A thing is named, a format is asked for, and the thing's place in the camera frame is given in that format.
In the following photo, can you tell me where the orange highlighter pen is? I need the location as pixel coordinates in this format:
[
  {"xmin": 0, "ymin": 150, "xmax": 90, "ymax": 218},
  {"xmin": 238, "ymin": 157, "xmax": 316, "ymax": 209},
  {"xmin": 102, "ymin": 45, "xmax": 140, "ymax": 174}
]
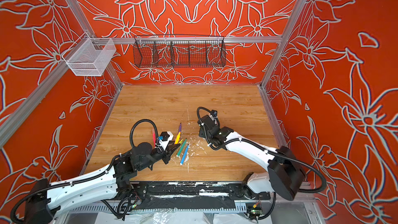
[{"xmin": 174, "ymin": 132, "xmax": 181, "ymax": 144}]

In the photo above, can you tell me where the pink highlighter pen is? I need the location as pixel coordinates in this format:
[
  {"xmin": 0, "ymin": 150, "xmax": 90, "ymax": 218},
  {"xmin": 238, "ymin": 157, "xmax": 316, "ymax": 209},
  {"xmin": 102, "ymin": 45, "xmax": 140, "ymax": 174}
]
[{"xmin": 152, "ymin": 129, "xmax": 157, "ymax": 146}]

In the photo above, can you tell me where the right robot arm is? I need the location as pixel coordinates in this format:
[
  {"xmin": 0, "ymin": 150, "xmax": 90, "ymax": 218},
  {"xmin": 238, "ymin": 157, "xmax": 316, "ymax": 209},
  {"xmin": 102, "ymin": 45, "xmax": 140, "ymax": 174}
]
[{"xmin": 198, "ymin": 115, "xmax": 327, "ymax": 201}]

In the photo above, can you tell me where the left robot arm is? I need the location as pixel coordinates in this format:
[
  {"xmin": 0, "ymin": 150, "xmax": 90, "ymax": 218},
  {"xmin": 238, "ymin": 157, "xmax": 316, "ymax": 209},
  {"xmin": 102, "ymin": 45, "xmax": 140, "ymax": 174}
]
[{"xmin": 10, "ymin": 143, "xmax": 179, "ymax": 224}]

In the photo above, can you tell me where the green highlighter pen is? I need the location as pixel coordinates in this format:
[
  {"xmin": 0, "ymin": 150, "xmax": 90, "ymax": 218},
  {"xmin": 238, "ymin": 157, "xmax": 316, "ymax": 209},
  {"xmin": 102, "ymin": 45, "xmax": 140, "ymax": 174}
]
[{"xmin": 176, "ymin": 139, "xmax": 187, "ymax": 157}]

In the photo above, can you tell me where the blue highlighter pen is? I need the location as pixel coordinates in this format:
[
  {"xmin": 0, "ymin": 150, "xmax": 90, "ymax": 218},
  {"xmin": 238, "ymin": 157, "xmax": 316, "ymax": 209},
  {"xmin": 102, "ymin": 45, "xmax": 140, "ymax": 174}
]
[{"xmin": 180, "ymin": 144, "xmax": 190, "ymax": 166}]

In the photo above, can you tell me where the white mesh basket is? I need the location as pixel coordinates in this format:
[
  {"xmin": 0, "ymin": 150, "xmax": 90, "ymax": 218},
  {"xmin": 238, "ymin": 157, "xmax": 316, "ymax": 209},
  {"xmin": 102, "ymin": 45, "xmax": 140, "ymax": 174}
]
[{"xmin": 61, "ymin": 33, "xmax": 116, "ymax": 76}]

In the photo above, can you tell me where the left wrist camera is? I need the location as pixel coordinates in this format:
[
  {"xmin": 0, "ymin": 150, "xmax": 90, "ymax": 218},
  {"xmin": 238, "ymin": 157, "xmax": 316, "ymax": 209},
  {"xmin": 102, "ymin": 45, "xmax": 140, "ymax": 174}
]
[{"xmin": 155, "ymin": 131, "xmax": 174, "ymax": 153}]

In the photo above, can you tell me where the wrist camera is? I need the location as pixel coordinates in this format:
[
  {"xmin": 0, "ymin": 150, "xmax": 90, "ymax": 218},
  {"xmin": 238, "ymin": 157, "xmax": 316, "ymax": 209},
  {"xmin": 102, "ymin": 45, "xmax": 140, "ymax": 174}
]
[
  {"xmin": 210, "ymin": 110, "xmax": 218, "ymax": 119},
  {"xmin": 155, "ymin": 131, "xmax": 174, "ymax": 153}
]

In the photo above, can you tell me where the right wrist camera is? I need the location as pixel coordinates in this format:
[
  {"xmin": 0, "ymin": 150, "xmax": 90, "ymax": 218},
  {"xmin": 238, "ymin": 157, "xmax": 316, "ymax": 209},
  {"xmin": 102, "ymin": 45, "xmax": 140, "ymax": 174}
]
[{"xmin": 210, "ymin": 110, "xmax": 218, "ymax": 119}]

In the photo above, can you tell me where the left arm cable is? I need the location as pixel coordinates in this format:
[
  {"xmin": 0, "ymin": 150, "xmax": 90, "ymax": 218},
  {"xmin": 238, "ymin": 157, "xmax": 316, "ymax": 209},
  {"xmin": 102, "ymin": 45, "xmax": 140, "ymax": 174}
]
[{"xmin": 130, "ymin": 119, "xmax": 160, "ymax": 156}]

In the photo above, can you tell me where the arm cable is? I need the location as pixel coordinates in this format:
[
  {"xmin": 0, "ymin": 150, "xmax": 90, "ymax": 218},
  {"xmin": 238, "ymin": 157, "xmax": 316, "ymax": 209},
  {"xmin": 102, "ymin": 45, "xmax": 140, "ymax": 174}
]
[
  {"xmin": 130, "ymin": 119, "xmax": 160, "ymax": 156},
  {"xmin": 196, "ymin": 106, "xmax": 327, "ymax": 194}
]

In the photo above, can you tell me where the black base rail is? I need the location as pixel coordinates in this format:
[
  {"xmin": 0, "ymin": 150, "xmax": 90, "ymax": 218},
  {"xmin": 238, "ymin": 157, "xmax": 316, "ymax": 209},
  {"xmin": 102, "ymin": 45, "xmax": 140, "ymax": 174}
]
[{"xmin": 130, "ymin": 181, "xmax": 272, "ymax": 212}]

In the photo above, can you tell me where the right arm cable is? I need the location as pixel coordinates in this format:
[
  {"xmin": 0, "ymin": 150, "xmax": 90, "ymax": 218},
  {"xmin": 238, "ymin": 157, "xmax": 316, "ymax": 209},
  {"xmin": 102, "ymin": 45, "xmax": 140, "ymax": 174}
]
[{"xmin": 196, "ymin": 106, "xmax": 327, "ymax": 194}]

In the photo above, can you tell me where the black wire basket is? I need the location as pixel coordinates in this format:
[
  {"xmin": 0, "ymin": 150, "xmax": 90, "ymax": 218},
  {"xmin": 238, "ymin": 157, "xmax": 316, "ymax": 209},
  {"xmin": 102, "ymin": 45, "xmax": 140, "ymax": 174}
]
[{"xmin": 133, "ymin": 35, "xmax": 227, "ymax": 68}]

